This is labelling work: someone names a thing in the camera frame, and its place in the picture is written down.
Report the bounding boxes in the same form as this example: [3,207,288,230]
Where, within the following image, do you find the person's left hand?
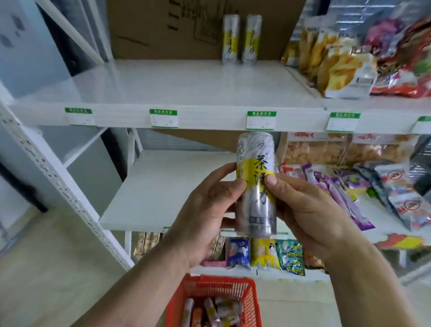
[167,162,248,270]

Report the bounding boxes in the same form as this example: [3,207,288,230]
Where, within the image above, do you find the person's right hand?
[264,173,366,265]

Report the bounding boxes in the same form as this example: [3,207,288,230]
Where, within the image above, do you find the silver and yellow drink can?
[241,14,263,65]
[221,14,240,65]
[235,131,277,238]

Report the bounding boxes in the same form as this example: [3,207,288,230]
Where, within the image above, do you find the person's right forearm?
[323,236,421,327]

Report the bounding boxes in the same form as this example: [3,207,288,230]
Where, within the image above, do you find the person's left forearm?
[72,236,192,327]

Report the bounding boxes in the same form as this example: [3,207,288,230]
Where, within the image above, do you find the clear cracker bag red top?
[342,134,419,166]
[282,132,351,166]

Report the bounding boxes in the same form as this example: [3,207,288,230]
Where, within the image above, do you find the pile of purple snack packets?
[279,163,376,232]

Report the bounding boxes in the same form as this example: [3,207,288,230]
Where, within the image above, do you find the pink and brown snack packet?
[201,233,227,267]

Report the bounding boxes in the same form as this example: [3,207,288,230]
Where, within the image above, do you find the blue snack packet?
[226,237,251,269]

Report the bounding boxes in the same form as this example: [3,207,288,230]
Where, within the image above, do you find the yellow snack packet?
[251,238,282,270]

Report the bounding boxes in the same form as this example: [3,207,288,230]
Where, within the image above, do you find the green snack packet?
[276,239,306,277]

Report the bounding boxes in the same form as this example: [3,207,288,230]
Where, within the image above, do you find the green and white price label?
[326,112,361,133]
[65,107,93,127]
[246,111,277,131]
[411,116,431,135]
[150,109,178,129]

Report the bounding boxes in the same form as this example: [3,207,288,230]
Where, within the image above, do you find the orange snack packet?
[303,251,326,270]

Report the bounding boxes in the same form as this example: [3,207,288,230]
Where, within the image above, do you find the red plastic shopping basket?
[165,274,263,327]

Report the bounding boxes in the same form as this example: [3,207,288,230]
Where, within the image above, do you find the brown snack packets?
[133,231,163,257]

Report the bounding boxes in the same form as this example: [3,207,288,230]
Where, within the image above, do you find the white metal shelving rack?
[0,0,431,287]

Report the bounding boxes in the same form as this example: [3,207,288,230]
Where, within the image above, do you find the white packet with red circle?
[373,164,419,193]
[387,191,431,230]

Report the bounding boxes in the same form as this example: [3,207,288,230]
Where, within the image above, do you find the white tube packet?
[181,298,195,327]

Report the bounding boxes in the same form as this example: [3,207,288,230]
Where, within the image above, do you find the yellow and red star sign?
[375,233,427,252]

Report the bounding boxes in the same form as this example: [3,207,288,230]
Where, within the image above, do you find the yellow and white chip bag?
[308,30,341,85]
[282,40,302,68]
[298,26,320,75]
[318,44,378,99]

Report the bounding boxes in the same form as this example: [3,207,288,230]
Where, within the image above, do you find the red snack bag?
[370,16,431,99]

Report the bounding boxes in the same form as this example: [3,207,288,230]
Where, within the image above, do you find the brown cardboard box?
[106,0,307,61]

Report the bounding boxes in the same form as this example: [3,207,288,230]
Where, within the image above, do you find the purple snack bag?
[365,18,406,58]

